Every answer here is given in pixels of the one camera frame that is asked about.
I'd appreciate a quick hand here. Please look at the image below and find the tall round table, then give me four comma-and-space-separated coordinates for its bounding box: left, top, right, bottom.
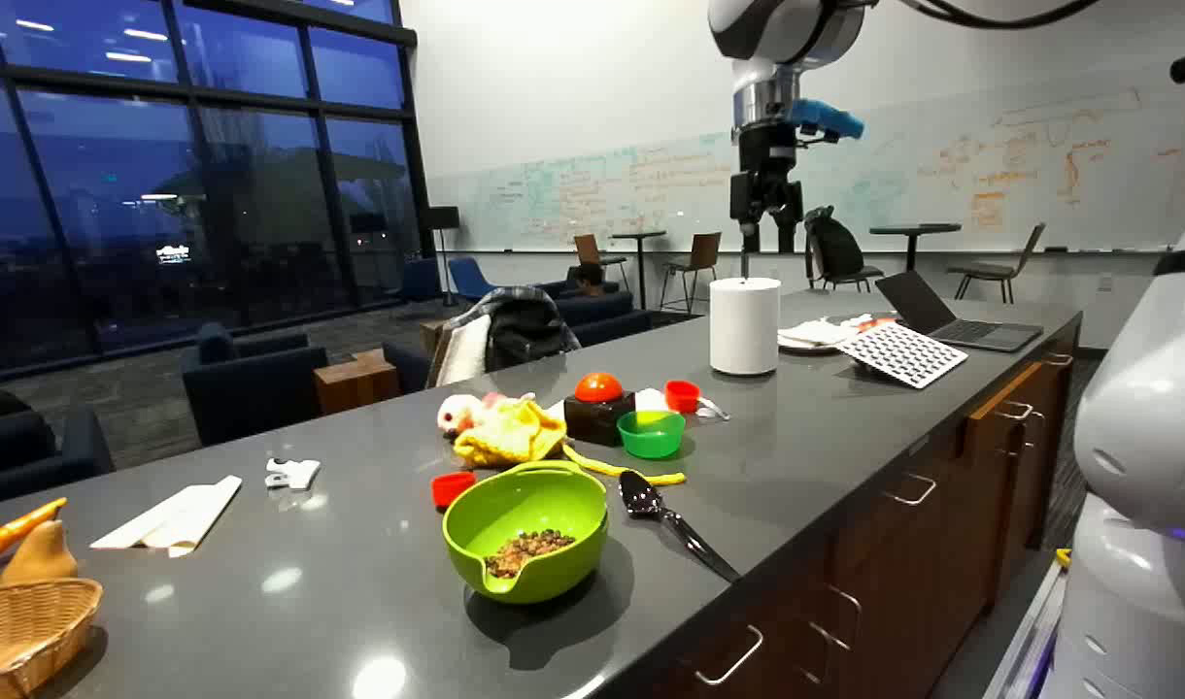
609, 227, 671, 315
866, 218, 969, 275

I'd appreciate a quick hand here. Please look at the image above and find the white folded paper strip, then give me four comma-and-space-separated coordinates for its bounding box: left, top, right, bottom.
84, 472, 249, 562

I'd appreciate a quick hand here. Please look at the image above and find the dark sofa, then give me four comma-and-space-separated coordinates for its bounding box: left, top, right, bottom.
0, 384, 117, 513
535, 275, 701, 350

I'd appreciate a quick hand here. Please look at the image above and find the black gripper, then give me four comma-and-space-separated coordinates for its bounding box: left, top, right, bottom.
728, 122, 807, 255

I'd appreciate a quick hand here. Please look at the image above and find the wicker basket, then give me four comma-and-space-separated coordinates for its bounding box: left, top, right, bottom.
0, 575, 109, 699

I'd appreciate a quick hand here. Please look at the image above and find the crumpled white wrapper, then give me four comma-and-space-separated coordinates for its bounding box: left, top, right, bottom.
259, 453, 326, 497

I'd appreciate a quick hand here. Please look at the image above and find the white paper towel roll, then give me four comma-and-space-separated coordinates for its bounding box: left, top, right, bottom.
707, 272, 785, 382

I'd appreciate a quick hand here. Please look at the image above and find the brown wooden counter cabinet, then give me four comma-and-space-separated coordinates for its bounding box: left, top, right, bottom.
607, 309, 1087, 699

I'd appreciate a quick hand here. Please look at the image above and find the small green bowl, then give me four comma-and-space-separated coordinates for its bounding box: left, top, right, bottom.
613, 408, 690, 465

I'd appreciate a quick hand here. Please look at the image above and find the dark armchair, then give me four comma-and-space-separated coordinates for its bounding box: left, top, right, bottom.
180, 327, 336, 451

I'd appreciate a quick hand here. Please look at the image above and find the yellow knitted cloth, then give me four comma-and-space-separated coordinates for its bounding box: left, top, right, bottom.
448, 387, 689, 495

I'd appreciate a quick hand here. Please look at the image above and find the dark gray jacket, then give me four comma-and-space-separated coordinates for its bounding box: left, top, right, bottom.
479, 283, 587, 382

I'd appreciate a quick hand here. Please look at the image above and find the wooden chair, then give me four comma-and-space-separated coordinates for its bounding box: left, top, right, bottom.
663, 231, 728, 315
566, 231, 629, 293

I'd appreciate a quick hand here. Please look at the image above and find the small red plastic piece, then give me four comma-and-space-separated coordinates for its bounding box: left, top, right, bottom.
426, 465, 482, 513

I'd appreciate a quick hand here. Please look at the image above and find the white chair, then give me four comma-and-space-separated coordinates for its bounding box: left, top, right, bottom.
426, 309, 495, 387

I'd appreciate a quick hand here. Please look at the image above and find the gray laptop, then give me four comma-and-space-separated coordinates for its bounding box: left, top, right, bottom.
870, 264, 1049, 356

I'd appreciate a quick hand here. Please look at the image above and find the red measuring cup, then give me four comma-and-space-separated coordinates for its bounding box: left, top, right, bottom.
661, 378, 736, 424

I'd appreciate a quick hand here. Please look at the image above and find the aluminium robot stand frame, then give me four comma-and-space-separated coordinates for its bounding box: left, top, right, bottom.
980, 540, 1078, 699

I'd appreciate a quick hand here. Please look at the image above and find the gray chair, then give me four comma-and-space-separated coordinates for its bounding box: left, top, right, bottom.
949, 222, 1049, 309

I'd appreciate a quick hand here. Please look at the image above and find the white paper stack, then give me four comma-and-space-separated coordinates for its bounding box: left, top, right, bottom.
778, 311, 877, 356

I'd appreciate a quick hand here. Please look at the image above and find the brown wooden box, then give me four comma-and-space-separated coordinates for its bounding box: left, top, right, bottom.
310, 345, 405, 421

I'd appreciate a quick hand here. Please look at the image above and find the black plastic spoon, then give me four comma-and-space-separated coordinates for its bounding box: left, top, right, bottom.
613, 465, 742, 586

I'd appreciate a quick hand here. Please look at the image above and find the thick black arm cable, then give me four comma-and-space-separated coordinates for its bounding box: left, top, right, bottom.
898, 0, 1103, 33

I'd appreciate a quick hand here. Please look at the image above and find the lime green bowl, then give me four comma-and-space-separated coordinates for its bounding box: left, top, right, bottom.
440, 459, 613, 609

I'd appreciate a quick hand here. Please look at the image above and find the large glass window wall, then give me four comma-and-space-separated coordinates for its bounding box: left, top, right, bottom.
0, 0, 440, 384

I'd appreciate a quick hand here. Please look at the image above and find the brown grain mix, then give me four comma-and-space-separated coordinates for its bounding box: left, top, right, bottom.
486, 526, 579, 584

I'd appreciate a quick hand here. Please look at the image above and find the yellow toy baguette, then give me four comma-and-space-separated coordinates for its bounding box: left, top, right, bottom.
0, 495, 71, 584

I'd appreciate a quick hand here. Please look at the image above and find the tan toy gourd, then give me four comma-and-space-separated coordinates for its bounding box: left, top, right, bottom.
0, 517, 84, 592

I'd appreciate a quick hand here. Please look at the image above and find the checkerboard calibration board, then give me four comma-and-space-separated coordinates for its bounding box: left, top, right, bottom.
834, 320, 970, 391

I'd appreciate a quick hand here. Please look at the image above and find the blue chair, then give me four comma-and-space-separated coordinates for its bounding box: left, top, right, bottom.
448, 254, 503, 305

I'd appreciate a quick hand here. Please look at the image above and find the black backpack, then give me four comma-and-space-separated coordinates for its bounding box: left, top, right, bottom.
802, 202, 885, 297

